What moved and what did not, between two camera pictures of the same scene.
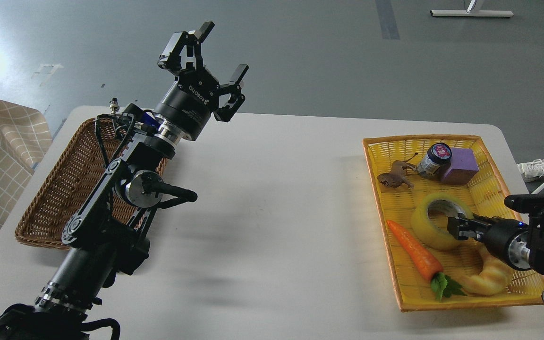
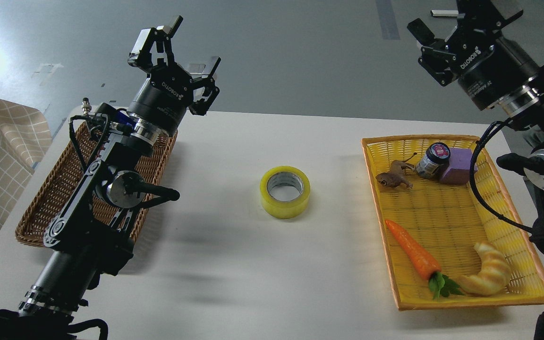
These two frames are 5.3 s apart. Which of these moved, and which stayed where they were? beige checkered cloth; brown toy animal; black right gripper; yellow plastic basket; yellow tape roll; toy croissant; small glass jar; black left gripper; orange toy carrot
Moved: yellow tape roll; black right gripper; black left gripper
Stayed: yellow plastic basket; toy croissant; brown toy animal; orange toy carrot; beige checkered cloth; small glass jar
